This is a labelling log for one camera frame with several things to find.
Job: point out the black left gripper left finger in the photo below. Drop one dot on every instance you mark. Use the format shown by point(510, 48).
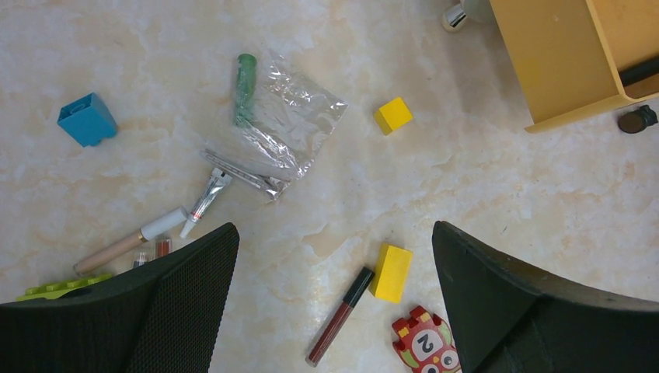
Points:
point(163, 316)

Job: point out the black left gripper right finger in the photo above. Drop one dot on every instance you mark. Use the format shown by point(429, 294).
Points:
point(507, 315)

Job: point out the yellow drawer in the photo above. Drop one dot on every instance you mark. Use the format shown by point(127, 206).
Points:
point(568, 55)

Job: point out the black makeup brush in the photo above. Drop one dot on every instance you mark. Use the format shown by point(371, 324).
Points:
point(640, 71)

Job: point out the small red glass vial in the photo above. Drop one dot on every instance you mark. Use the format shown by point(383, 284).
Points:
point(162, 246)

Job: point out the red owl number puzzle piece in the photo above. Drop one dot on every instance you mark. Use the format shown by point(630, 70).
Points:
point(425, 343)

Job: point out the beige white concealer stick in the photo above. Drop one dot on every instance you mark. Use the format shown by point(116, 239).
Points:
point(144, 234)

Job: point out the lime green lego plate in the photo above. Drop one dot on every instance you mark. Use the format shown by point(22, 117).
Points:
point(58, 289)

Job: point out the yellow rectangular block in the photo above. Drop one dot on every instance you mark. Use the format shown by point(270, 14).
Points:
point(391, 271)

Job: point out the small silver white tube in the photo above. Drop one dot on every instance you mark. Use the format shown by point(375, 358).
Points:
point(217, 182)

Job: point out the dark red lip gloss tube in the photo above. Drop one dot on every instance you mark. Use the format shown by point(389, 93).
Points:
point(333, 326)

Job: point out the blue lego brick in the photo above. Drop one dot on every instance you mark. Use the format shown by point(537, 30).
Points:
point(87, 120)

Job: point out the small dark chess piece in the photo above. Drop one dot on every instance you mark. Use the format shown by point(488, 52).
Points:
point(637, 120)

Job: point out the small yellow cube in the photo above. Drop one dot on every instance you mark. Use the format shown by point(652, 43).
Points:
point(392, 116)

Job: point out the clear plastic wrapper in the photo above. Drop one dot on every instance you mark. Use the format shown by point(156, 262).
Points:
point(292, 118)

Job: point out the green tube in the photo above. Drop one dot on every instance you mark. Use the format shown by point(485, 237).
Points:
point(245, 89)

